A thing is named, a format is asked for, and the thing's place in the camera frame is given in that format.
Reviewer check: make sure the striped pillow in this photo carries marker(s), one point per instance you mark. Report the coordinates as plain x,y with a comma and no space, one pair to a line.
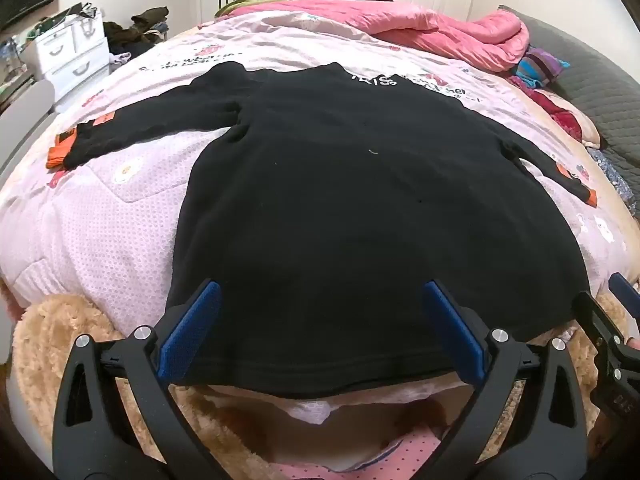
540,67

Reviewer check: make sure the pile of dark clothes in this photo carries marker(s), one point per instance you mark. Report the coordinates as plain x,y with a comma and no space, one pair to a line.
140,25

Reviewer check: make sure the red patterned blanket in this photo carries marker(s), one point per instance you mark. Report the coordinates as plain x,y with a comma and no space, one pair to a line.
565,120

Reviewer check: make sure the person's right hand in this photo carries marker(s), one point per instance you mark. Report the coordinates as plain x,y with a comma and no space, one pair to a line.
634,343

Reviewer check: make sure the pink strawberry print quilt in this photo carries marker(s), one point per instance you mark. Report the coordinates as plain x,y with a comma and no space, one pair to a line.
125,240

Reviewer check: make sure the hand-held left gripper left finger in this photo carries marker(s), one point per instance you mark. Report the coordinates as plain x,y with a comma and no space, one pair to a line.
192,325

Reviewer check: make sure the grey quilted headboard cover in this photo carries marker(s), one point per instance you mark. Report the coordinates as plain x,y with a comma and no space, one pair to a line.
590,75

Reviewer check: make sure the black sweater with orange cuffs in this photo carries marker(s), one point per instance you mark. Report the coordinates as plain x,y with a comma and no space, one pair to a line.
350,210

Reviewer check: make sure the pink comforter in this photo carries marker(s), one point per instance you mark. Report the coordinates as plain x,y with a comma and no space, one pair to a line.
425,25

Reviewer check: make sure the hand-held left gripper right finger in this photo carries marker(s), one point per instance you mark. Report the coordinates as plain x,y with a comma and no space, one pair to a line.
452,330

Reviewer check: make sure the blue patterned cloth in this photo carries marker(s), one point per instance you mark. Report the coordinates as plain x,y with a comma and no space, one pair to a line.
615,175

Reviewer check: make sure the white drawer chest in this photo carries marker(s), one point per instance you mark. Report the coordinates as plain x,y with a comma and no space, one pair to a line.
75,60

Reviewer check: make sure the person's pink dotted clothing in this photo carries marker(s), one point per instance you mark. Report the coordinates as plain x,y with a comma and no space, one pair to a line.
400,452

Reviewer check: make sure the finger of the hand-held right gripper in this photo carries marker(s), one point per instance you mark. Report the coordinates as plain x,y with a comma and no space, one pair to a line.
624,287
595,312

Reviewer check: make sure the beige plush bed blanket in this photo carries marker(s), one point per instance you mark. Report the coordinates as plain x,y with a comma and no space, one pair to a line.
55,320

